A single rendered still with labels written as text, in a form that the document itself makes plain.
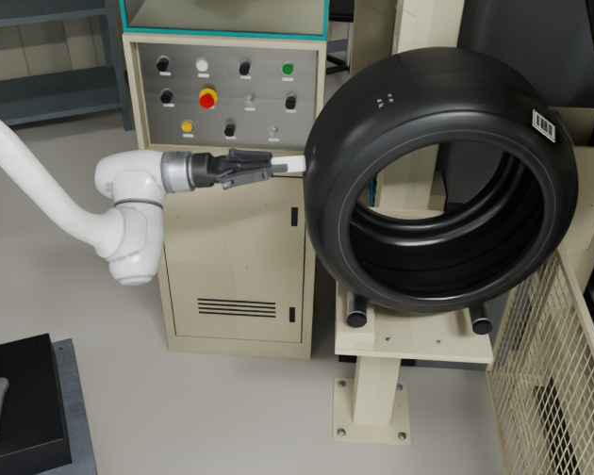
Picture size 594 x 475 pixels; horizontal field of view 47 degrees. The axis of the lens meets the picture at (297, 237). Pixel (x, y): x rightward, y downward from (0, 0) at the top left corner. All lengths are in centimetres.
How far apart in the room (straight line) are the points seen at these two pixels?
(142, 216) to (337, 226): 39
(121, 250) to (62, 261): 181
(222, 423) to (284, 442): 23
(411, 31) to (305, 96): 53
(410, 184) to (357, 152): 50
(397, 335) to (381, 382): 64
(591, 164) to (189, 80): 109
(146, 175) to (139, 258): 18
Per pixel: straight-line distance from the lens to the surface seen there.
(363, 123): 128
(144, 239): 139
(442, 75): 132
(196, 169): 143
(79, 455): 168
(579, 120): 188
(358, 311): 153
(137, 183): 144
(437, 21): 156
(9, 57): 449
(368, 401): 237
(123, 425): 252
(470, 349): 167
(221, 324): 254
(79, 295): 300
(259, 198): 213
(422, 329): 168
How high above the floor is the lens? 201
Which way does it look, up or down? 39 degrees down
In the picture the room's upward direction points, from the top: 1 degrees clockwise
